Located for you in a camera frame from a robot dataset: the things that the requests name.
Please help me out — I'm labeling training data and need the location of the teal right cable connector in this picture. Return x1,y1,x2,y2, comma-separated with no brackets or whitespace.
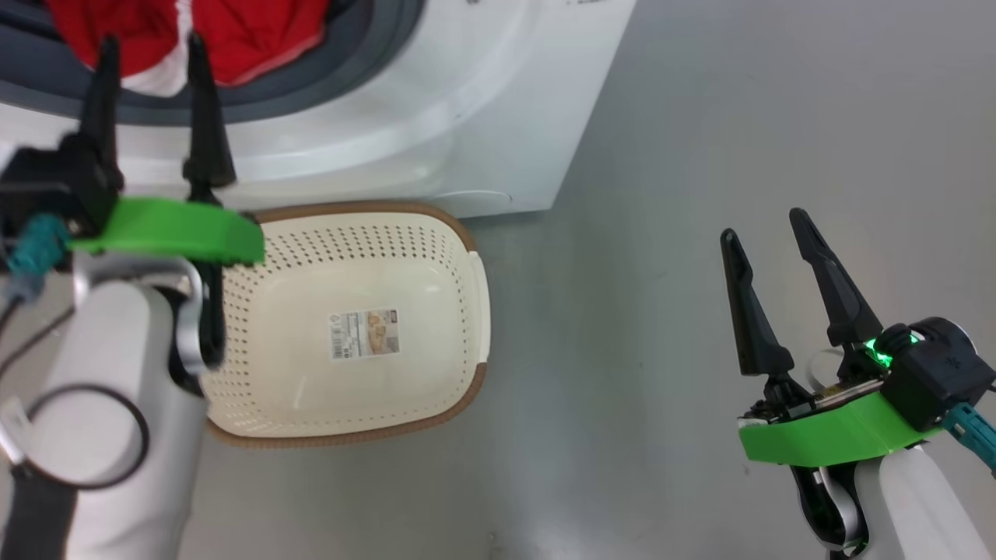
942,403,996,471

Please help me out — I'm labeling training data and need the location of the red and white garment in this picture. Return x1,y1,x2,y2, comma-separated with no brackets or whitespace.
43,0,331,98

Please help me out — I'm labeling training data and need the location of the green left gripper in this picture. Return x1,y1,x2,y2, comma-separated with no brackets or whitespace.
68,33,265,265

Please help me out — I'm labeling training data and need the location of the teal left cable connector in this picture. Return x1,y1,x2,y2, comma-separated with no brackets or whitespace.
4,214,71,300

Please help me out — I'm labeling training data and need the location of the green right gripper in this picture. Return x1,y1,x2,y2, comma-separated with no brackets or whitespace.
720,208,946,467

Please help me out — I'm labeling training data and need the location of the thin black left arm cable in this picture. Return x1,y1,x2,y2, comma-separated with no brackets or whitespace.
0,299,150,492

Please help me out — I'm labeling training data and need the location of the cream perforated laundry basket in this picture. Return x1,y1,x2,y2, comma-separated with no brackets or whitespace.
198,201,493,450

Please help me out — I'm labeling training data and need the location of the printed label sticker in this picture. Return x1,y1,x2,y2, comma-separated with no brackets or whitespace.
327,309,401,361

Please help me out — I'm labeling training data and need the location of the round drain filter cover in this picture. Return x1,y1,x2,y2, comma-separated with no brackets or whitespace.
436,189,514,212

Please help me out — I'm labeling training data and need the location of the white front-load washing machine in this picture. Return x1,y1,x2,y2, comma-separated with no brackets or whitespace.
0,0,637,219

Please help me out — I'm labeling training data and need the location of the teal cable connector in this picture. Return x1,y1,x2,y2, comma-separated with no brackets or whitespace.
942,403,996,471
4,214,71,300

